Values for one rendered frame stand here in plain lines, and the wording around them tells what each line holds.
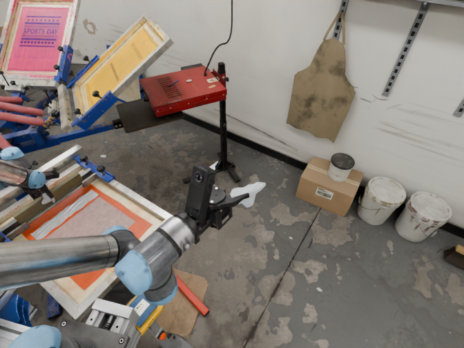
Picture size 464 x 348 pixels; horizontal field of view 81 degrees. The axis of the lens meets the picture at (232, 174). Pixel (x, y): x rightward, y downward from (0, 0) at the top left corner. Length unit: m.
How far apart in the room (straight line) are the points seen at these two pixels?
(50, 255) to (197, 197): 0.28
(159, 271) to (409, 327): 2.20
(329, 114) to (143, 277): 2.26
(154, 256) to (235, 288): 1.80
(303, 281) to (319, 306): 0.21
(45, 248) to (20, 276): 0.06
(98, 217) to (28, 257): 1.08
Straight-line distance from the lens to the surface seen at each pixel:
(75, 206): 1.73
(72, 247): 0.61
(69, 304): 1.40
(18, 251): 0.56
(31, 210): 1.70
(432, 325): 2.66
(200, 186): 0.56
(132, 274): 0.54
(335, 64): 2.41
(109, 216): 1.61
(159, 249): 0.55
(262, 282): 2.34
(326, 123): 2.63
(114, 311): 1.06
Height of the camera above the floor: 2.16
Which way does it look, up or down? 46 degrees down
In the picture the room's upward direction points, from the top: straight up
